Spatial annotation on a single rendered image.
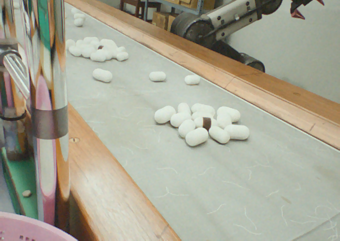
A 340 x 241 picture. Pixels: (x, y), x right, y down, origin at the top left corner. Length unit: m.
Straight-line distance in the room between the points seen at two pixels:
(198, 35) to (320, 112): 0.62
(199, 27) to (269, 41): 1.99
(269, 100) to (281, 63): 2.38
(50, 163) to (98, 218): 0.06
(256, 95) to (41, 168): 0.42
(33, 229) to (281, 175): 0.26
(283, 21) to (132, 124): 2.58
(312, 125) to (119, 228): 0.35
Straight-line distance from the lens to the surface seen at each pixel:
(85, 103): 0.48
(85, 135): 0.35
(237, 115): 0.46
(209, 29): 1.08
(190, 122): 0.41
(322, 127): 0.51
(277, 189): 0.36
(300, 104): 0.54
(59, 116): 0.21
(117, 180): 0.28
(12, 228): 0.26
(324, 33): 2.71
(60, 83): 0.21
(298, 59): 2.82
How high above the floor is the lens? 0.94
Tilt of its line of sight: 26 degrees down
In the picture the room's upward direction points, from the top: 8 degrees clockwise
